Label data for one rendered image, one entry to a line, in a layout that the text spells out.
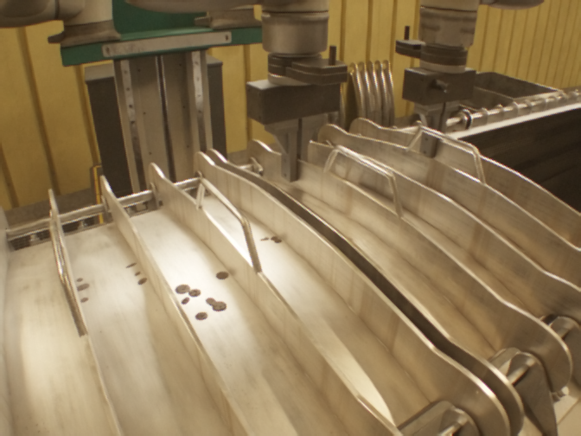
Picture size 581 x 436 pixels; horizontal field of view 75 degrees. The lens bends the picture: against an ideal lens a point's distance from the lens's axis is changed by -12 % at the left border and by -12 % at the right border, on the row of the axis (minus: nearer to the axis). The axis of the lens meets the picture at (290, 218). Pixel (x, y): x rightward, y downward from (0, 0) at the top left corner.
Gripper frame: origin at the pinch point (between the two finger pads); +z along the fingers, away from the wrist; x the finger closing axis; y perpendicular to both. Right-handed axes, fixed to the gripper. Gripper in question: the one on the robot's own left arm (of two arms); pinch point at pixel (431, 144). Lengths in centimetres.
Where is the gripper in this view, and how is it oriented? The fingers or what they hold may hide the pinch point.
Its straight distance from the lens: 76.8
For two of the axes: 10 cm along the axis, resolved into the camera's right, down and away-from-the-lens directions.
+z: 0.0, 8.6, 5.1
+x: 8.4, -2.7, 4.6
